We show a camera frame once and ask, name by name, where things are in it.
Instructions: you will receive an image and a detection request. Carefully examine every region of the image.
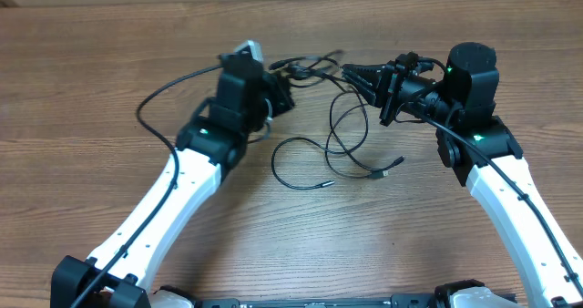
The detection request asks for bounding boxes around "left camera cable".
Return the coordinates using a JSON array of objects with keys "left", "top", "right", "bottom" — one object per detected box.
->
[{"left": 70, "top": 64, "right": 224, "bottom": 308}]

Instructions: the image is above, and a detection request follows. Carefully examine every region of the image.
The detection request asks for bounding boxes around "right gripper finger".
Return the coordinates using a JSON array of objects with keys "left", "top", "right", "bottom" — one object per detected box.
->
[
  {"left": 342, "top": 64, "right": 387, "bottom": 87},
  {"left": 348, "top": 77, "right": 383, "bottom": 108}
]

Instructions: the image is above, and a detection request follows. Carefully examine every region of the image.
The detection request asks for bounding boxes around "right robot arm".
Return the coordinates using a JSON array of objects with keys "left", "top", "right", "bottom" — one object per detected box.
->
[{"left": 342, "top": 42, "right": 582, "bottom": 307}]

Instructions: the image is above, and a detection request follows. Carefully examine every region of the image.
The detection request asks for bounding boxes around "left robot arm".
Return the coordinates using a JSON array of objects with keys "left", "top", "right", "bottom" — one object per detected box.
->
[{"left": 50, "top": 50, "right": 292, "bottom": 307}]

